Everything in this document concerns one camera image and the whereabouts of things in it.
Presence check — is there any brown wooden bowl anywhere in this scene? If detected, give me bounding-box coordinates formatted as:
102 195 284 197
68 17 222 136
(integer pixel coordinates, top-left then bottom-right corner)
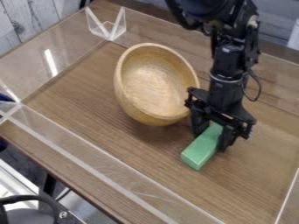
113 43 200 126

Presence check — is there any clear acrylic enclosure wall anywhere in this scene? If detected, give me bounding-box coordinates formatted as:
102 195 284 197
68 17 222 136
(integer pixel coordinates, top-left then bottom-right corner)
0 0 299 224

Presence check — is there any black table leg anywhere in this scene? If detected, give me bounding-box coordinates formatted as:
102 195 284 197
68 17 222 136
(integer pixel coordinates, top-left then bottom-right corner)
42 174 57 196

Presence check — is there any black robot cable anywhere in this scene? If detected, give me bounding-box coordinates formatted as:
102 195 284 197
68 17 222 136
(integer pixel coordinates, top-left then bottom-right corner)
240 69 264 102

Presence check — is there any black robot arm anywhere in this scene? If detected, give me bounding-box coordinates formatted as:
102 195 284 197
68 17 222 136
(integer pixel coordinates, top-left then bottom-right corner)
164 0 260 151

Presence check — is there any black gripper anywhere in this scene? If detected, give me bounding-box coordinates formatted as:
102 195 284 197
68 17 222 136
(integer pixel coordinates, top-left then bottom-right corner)
184 72 257 152

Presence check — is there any green rectangular block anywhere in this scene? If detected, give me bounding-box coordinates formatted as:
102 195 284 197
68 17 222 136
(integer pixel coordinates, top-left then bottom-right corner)
181 122 222 171

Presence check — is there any black metal bracket with screw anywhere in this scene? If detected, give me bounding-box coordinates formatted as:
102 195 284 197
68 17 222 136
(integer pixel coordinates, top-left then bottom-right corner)
38 192 86 224

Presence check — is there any black cable loop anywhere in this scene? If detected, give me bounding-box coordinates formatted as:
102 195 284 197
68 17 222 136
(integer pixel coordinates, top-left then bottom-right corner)
0 193 60 224

